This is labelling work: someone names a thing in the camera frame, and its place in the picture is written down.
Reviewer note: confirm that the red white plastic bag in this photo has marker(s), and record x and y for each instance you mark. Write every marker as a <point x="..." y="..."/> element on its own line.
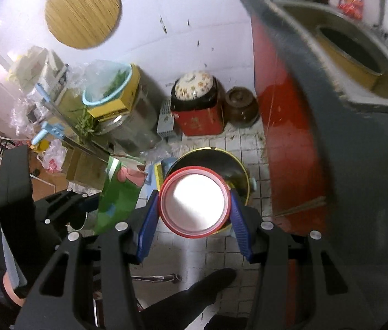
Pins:
<point x="53" y="156"/>

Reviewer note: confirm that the wooden chopsticks pair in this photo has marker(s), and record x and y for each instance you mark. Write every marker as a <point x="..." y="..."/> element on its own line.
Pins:
<point x="302" y="208"/>

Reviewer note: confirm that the white appliance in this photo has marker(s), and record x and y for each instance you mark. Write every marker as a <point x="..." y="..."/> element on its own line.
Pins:
<point x="32" y="70"/>

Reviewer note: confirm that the green drink carton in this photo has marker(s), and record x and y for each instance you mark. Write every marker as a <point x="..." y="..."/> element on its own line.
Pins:
<point x="118" y="192"/>

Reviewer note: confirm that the yellow bin with black liner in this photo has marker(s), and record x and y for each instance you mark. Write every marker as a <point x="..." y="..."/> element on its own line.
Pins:
<point x="211" y="165"/>

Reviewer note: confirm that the grey plastic basket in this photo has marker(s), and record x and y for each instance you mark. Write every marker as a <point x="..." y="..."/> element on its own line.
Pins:
<point x="164" y="120"/>

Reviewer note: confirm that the brown ceramic jar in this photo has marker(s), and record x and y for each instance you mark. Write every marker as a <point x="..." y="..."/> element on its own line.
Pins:
<point x="240" y="106"/>

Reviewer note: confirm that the red cabinet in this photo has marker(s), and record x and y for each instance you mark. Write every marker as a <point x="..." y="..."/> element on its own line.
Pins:
<point x="290" y="137"/>

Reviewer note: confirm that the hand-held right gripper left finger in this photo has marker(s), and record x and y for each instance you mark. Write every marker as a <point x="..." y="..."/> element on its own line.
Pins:
<point x="147" y="220"/>

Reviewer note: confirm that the blue yellow dustpan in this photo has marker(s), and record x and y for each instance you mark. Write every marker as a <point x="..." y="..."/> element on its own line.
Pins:
<point x="158" y="175"/>

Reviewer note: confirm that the round bamboo board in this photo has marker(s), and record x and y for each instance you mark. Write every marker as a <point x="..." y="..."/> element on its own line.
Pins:
<point x="82" y="10"/>

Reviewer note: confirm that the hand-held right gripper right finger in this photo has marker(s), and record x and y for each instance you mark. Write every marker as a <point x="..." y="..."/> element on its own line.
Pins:
<point x="240" y="227"/>

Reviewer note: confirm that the large glass jar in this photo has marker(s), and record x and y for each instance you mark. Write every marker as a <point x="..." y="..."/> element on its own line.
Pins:
<point x="135" y="125"/>

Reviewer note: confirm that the clear plastic bag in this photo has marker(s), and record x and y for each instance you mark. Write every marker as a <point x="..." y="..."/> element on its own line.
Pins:
<point x="102" y="75"/>

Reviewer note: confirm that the light blue basin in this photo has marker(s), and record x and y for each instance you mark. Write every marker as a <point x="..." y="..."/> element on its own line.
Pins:
<point x="89" y="100"/>

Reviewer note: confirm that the green leafy vegetables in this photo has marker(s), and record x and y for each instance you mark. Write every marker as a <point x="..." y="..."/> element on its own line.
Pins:
<point x="85" y="123"/>

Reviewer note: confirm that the floral ceramic lid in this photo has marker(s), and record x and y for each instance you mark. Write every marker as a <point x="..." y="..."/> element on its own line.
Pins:
<point x="194" y="84"/>

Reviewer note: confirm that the red tin box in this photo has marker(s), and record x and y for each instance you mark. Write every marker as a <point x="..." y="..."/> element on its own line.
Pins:
<point x="199" y="122"/>

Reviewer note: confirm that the cardboard box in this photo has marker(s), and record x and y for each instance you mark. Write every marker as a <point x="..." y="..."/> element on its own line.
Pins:
<point x="84" y="168"/>

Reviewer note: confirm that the yellow box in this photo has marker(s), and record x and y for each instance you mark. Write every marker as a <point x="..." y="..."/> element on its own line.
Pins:
<point x="118" y="106"/>

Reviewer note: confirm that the person's leg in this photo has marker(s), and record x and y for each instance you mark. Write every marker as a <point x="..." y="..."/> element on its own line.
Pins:
<point x="194" y="299"/>

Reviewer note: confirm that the chrome metal leg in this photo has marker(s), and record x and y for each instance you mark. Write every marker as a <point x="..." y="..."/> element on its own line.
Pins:
<point x="156" y="277"/>

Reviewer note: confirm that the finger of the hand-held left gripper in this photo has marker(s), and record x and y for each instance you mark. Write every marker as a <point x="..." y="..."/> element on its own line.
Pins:
<point x="77" y="213"/>
<point x="59" y="197"/>

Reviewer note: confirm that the light blue brush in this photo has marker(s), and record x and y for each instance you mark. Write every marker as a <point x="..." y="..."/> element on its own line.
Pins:
<point x="47" y="132"/>

